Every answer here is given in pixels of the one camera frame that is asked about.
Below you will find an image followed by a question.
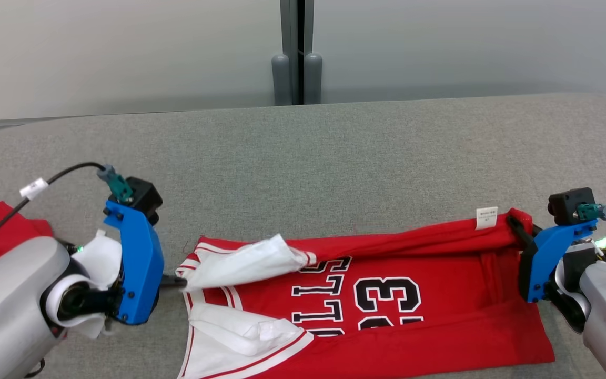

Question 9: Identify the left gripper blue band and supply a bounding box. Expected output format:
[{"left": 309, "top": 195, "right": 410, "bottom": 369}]
[{"left": 44, "top": 200, "right": 188, "bottom": 340}]

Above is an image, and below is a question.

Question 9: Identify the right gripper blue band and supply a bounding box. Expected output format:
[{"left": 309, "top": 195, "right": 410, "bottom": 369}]
[{"left": 506, "top": 213, "right": 606, "bottom": 333}]

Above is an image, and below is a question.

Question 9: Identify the red basketball jersey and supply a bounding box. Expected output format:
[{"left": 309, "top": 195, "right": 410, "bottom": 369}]
[{"left": 176, "top": 207, "right": 555, "bottom": 379}]

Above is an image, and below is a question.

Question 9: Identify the white cable tag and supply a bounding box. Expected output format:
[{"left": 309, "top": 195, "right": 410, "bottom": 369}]
[{"left": 20, "top": 178, "right": 50, "bottom": 201}]

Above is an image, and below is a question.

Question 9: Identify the grey cylinder post foot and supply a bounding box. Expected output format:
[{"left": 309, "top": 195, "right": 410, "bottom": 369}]
[
  {"left": 271, "top": 54, "right": 292, "bottom": 106},
  {"left": 303, "top": 52, "right": 324, "bottom": 105}
]

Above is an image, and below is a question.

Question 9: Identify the grey partition post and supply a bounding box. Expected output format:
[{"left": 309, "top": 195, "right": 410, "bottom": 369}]
[
  {"left": 304, "top": 0, "right": 315, "bottom": 53},
  {"left": 280, "top": 0, "right": 299, "bottom": 105}
]

